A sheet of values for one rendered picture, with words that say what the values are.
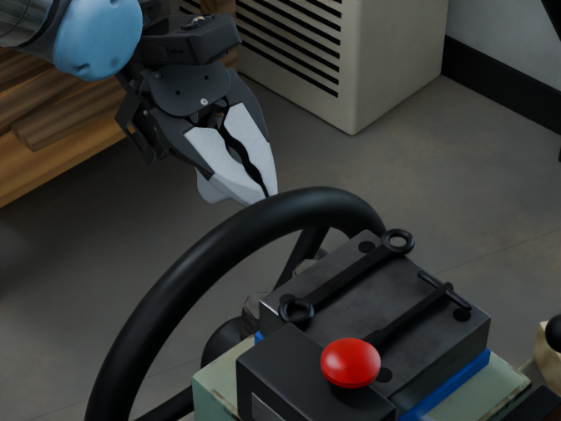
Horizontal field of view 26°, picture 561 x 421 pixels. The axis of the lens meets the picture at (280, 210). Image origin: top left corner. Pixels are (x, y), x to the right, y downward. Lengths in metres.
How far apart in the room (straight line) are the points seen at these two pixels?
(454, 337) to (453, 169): 1.66
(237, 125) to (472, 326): 0.39
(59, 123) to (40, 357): 0.40
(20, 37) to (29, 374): 1.16
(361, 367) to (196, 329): 1.40
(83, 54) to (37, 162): 1.19
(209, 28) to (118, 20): 0.07
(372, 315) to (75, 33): 0.33
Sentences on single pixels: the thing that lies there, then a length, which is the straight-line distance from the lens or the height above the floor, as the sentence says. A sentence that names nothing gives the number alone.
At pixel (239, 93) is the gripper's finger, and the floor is 0.88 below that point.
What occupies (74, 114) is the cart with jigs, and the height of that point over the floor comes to 0.20.
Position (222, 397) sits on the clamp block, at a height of 0.96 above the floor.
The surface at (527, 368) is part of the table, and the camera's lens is 0.78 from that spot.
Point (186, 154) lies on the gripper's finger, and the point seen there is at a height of 0.87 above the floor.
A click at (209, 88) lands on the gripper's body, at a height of 0.89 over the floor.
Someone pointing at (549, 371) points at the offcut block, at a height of 0.91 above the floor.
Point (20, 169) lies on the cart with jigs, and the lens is 2.06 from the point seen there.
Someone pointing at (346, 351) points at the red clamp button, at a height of 1.03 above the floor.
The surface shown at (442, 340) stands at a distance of 0.66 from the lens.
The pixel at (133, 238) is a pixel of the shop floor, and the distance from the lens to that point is 2.17.
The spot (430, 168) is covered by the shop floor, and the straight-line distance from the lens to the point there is 2.31.
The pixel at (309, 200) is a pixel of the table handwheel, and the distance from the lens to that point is 0.81.
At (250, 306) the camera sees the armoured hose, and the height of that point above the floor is 0.97.
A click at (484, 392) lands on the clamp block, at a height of 0.96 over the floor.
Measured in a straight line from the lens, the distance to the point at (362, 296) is 0.67.
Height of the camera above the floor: 1.49
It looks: 43 degrees down
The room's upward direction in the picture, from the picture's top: straight up
